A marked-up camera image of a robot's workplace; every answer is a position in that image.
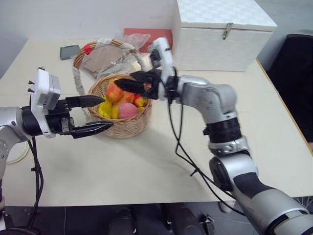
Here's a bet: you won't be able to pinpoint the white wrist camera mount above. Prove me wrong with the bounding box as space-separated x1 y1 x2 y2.
28 68 62 139
147 37 177 101

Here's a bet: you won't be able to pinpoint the brown cardboard sheets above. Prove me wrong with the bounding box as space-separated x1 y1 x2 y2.
81 46 138 80

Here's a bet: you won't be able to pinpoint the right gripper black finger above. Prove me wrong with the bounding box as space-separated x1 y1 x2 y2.
131 70 154 83
114 78 149 96

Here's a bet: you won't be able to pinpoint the small dark grey box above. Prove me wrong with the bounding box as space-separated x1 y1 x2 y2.
60 45 80 61

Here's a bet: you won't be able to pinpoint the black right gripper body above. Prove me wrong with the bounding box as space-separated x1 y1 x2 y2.
142 69 164 101

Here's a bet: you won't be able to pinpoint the white round ring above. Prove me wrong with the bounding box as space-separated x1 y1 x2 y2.
5 143 29 165

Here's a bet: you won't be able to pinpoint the yellow lemon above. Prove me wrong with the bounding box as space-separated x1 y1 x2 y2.
97 96 113 118

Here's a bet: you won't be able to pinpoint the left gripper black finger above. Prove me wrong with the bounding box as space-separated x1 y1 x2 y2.
72 121 115 140
65 94 106 109

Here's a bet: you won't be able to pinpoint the yellow banana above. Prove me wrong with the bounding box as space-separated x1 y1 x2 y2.
109 103 121 119

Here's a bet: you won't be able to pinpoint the large red yellow apple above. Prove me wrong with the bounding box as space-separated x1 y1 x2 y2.
106 81 125 103

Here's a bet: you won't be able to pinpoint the wicker basket with lace handle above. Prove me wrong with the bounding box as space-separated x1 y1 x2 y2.
71 38 153 139

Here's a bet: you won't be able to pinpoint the red flat box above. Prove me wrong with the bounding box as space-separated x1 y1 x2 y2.
123 28 174 55

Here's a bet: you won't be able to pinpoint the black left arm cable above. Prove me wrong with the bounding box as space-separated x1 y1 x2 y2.
26 136 45 231

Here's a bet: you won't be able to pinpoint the small red yellow apple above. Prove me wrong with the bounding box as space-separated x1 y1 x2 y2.
133 94 149 108

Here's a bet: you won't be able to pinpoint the pink peach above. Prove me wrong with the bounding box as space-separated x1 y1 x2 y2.
118 102 139 119

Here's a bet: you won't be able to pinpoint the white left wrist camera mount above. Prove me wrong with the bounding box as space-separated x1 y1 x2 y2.
28 68 62 139

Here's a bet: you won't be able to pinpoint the white lidded storage box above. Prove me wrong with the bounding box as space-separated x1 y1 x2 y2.
176 0 278 72

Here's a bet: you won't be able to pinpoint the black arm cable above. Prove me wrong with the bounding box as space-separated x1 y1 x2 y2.
167 65 246 217
26 136 45 231

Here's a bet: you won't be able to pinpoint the clear plastic bag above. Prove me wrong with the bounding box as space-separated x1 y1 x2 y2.
113 32 151 53

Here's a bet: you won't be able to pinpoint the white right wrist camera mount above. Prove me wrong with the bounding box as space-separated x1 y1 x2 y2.
147 37 177 101

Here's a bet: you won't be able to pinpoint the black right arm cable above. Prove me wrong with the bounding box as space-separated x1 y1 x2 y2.
167 65 246 217

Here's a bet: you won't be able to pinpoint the metal box latch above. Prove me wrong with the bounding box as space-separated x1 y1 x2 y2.
222 22 234 40

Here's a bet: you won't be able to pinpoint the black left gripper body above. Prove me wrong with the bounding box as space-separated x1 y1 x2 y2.
45 97 75 136

